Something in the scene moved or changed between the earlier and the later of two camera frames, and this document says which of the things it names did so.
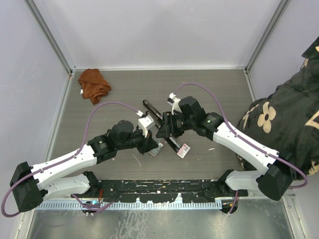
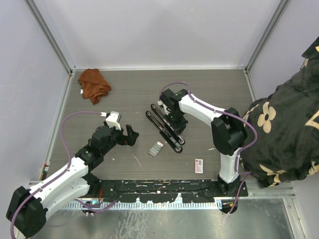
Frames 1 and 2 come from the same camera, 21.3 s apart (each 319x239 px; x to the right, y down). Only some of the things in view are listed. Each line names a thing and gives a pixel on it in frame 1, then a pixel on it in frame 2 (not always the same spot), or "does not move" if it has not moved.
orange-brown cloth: (94, 85) does not move
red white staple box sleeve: (183, 151) -> (199, 167)
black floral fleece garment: (287, 119) does not move
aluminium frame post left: (52, 38) does not move
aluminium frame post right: (281, 6) does not move
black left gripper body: (138, 141) -> (117, 137)
